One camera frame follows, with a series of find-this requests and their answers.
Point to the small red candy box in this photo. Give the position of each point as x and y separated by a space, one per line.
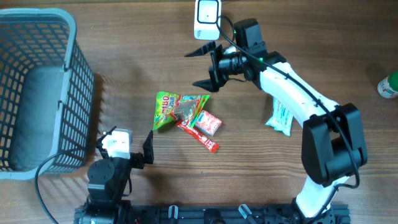
207 123

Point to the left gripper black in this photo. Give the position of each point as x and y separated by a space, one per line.
138 160

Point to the white barcode scanner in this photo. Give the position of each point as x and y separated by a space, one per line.
206 19

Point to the red stick sachet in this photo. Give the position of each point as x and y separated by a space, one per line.
200 137

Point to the green lid jar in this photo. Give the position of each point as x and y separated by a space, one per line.
387 88

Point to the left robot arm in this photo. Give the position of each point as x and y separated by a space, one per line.
109 176

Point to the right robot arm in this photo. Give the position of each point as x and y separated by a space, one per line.
333 143

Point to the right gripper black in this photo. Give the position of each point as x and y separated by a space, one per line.
217 78

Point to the grey plastic shopping basket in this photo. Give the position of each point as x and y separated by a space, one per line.
47 90

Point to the light blue tissue pack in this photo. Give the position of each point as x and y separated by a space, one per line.
281 119

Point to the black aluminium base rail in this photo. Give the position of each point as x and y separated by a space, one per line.
211 214

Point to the green Haribo gummy bag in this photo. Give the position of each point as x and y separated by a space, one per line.
172 107

